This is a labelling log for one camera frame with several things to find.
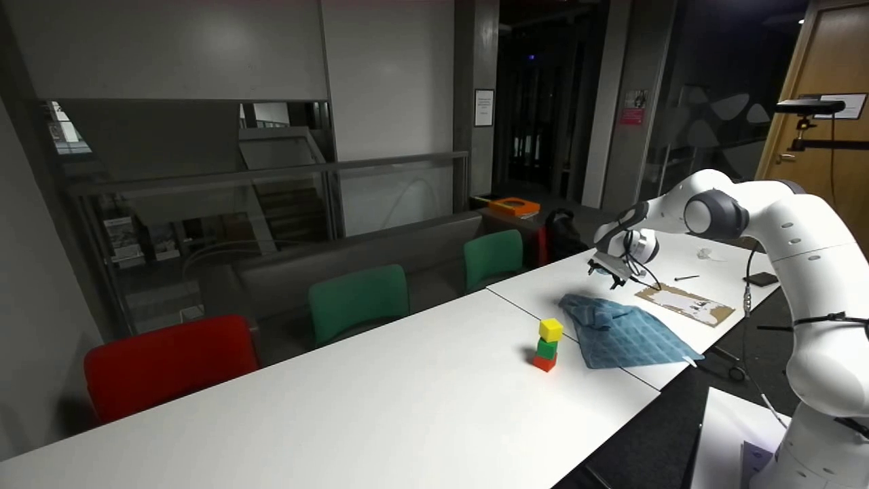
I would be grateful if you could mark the glass interior window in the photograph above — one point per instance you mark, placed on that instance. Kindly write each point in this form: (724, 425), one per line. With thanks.
(228, 180)

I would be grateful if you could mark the red block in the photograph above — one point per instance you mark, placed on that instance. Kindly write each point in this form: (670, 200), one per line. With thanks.
(545, 363)

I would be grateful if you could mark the small black table object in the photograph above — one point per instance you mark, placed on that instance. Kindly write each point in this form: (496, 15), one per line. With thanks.
(764, 279)

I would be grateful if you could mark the wooden door with white label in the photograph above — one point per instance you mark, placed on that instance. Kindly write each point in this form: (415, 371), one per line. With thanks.
(843, 55)

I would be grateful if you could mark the green chair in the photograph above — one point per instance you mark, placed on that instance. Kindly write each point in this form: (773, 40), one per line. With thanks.
(494, 256)
(356, 300)

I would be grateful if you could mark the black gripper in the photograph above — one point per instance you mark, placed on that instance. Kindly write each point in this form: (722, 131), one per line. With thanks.
(616, 261)

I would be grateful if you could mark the small black pen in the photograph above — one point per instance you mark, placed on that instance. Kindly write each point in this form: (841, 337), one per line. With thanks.
(686, 276)

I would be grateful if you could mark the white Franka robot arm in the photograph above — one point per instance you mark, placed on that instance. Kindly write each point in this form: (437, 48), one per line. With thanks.
(817, 261)

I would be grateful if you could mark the blue striped towel cloth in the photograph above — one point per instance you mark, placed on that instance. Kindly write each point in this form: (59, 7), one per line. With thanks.
(625, 329)

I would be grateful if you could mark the yellow block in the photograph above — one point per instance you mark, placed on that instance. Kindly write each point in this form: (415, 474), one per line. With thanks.
(549, 329)

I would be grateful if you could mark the black camera on boom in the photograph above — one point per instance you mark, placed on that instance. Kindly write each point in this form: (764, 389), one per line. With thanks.
(810, 106)

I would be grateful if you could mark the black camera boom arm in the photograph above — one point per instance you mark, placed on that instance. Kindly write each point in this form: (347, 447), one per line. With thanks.
(830, 142)

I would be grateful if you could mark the black thin stand rod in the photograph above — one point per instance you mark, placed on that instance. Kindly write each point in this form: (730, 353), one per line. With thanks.
(818, 320)

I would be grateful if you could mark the green block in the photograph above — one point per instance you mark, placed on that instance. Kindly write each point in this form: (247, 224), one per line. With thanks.
(548, 349)

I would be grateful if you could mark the white paper wall notice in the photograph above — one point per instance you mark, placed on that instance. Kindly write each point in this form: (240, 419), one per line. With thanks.
(484, 106)

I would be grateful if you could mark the orange box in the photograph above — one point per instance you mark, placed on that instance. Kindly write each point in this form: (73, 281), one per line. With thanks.
(514, 207)

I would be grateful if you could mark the red chair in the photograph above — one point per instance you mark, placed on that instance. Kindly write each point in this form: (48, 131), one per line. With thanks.
(166, 363)

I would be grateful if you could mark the red wall sign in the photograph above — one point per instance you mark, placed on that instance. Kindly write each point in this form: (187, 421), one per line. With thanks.
(635, 110)

